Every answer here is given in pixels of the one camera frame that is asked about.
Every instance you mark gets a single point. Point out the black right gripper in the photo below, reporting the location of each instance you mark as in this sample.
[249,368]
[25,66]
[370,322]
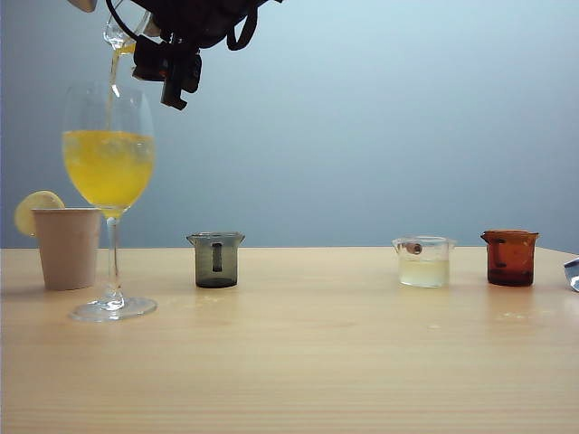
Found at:
[185,22]

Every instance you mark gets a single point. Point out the clear measuring cup orange juice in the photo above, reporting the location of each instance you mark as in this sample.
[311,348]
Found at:
[113,34]

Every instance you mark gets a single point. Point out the beige paper cup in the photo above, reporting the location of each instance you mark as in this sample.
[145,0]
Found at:
[65,253]

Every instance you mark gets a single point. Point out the grey glass measuring cup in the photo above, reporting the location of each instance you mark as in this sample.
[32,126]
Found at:
[203,271]

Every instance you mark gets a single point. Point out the clear measuring cup pale liquid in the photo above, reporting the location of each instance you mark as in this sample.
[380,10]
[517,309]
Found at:
[423,273]

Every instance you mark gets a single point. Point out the amber glass measuring cup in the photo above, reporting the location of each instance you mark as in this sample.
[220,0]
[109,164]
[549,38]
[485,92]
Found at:
[509,267]

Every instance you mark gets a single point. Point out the clear stemmed wine glass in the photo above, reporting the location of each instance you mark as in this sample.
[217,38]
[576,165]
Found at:
[106,176]

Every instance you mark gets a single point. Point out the yellow lemon slice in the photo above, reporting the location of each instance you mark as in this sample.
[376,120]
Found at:
[27,212]

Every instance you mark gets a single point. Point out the silver foil wrapper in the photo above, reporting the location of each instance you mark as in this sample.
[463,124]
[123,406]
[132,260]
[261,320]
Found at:
[573,276]

